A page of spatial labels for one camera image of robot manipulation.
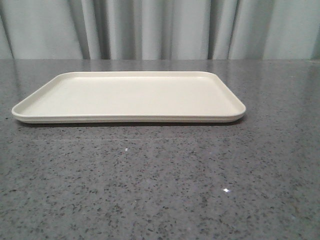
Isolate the cream rectangular plastic tray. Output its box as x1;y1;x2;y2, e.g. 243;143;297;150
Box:
11;71;246;124

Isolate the grey pleated curtain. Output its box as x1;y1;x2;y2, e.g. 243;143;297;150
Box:
0;0;320;60

